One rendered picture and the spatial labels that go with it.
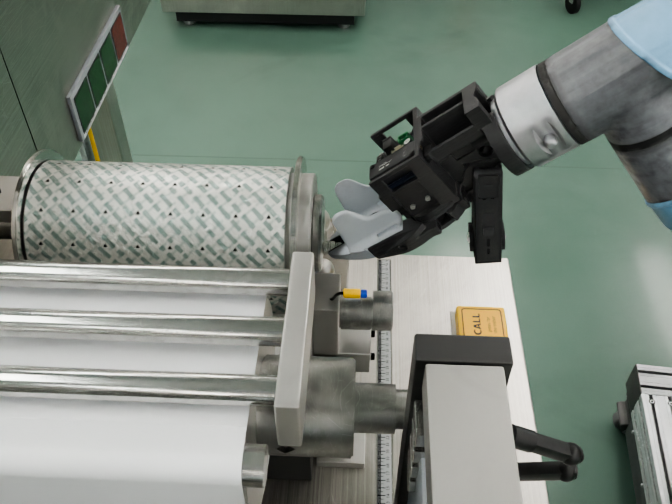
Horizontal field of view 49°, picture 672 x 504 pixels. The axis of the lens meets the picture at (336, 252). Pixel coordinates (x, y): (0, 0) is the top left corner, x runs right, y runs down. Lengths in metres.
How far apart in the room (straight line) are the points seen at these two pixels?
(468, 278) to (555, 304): 1.25
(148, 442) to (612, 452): 1.84
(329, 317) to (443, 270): 0.48
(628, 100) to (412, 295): 0.61
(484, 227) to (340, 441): 0.28
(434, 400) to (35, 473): 0.19
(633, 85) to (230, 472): 0.40
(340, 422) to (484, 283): 0.73
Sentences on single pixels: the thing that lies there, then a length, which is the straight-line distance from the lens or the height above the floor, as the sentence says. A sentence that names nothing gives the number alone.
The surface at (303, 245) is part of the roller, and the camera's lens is 0.66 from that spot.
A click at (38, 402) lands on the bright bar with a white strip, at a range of 0.39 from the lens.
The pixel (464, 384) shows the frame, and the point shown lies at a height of 1.44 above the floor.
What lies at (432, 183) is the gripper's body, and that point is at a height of 1.35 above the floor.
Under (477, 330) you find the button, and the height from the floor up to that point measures 0.92.
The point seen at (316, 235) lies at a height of 1.27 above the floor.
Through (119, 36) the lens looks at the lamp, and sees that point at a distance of 1.20.
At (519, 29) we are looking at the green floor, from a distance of 3.77.
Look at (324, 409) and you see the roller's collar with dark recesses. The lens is 0.45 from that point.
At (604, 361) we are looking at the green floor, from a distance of 2.30.
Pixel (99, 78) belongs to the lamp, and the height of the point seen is 1.18.
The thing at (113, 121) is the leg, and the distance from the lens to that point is 1.67.
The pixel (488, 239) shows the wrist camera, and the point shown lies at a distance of 0.68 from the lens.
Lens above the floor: 1.74
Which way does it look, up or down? 45 degrees down
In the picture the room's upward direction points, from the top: straight up
